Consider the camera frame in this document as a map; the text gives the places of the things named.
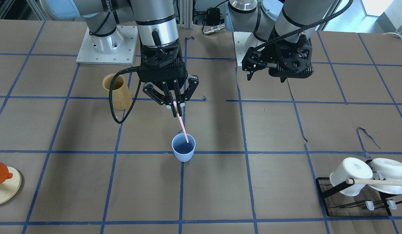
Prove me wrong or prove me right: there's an orange cup on stand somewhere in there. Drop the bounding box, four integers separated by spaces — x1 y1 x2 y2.
0 162 13 184

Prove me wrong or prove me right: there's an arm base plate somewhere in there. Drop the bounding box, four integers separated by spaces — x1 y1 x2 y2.
233 32 255 68
76 26 138 66

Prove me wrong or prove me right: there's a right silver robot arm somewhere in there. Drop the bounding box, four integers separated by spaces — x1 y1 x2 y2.
40 0 199 117

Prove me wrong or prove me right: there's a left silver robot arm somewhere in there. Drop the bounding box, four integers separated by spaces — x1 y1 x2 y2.
225 0 334 83

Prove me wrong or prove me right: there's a pink chopstick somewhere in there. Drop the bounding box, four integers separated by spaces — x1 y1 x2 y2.
173 100 189 143

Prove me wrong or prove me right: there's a blue plastic cup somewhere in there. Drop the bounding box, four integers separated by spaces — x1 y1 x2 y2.
172 133 196 162

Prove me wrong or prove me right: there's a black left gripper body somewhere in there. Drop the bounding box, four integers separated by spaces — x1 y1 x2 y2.
241 35 314 83

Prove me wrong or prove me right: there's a bamboo chopstick holder cup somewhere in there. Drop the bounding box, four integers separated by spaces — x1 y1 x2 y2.
112 75 132 111

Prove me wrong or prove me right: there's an upper white mug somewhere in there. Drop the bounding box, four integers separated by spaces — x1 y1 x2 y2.
369 158 402 195

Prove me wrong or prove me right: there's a black braided cable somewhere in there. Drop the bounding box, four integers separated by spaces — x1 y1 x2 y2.
245 0 354 65
109 66 142 124

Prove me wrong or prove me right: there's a white mug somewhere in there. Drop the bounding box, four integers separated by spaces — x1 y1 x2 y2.
330 157 373 186
369 158 402 195

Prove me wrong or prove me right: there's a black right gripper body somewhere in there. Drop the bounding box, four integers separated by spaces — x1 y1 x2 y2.
137 40 199 105

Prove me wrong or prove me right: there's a wooden cup tree stand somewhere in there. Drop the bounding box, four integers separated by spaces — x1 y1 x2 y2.
0 166 22 205

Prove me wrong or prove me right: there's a lower white mug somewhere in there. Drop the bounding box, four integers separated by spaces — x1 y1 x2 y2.
330 157 373 186

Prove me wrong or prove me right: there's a black wire mug rack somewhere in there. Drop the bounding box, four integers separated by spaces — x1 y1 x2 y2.
316 159 402 217

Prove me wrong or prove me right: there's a black device behind table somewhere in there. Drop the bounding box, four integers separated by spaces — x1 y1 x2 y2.
204 7 221 26

